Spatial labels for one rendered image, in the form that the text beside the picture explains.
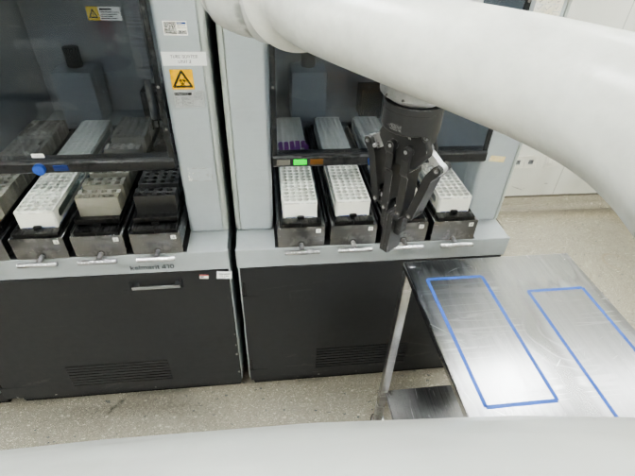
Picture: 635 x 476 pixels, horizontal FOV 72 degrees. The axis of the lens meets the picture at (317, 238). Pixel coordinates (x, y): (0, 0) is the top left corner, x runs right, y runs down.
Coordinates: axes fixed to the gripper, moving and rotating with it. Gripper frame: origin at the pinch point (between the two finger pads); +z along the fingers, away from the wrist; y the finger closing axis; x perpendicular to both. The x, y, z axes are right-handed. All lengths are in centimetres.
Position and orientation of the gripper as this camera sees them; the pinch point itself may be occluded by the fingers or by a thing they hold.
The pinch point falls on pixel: (392, 229)
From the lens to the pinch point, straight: 67.1
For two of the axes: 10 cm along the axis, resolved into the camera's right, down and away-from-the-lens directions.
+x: 7.3, -4.0, 5.5
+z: -0.3, 7.8, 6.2
